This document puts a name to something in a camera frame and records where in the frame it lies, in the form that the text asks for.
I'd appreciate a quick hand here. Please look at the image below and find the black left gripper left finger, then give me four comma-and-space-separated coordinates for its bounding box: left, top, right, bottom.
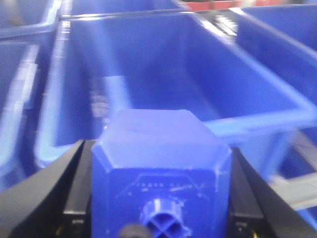
0, 140, 92, 238

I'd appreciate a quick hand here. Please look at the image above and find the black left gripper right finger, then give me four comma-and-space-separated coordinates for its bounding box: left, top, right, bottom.
229, 147, 317, 238

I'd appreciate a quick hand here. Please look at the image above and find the blue bin left front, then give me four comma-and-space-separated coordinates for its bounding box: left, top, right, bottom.
0, 29, 56, 191

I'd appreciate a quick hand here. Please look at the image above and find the blue bin right front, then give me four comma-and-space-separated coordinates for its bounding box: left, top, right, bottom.
233, 4, 317, 84

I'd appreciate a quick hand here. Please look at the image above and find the blue bottle-shaped part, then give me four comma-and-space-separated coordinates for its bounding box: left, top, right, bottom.
92, 109, 232, 238

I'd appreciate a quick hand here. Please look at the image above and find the blue bin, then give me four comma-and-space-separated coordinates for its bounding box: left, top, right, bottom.
0, 29, 56, 191
34, 12, 317, 171
233, 4, 317, 84

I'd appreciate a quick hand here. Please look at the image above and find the blue bin middle front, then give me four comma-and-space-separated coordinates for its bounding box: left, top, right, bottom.
34, 12, 317, 171

